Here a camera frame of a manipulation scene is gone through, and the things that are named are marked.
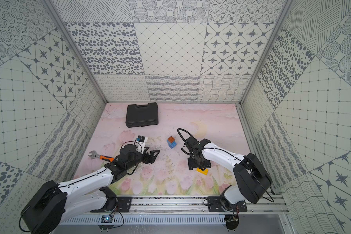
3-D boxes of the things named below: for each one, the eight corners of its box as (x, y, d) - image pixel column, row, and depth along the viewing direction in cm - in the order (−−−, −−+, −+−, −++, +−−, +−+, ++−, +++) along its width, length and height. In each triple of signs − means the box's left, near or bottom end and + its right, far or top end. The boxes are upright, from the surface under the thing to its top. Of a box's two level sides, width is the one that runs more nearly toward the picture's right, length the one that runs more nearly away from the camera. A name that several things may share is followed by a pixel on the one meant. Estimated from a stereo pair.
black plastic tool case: (126, 129, 105) (124, 124, 101) (129, 109, 118) (127, 104, 113) (158, 126, 107) (157, 121, 103) (157, 106, 120) (156, 101, 116)
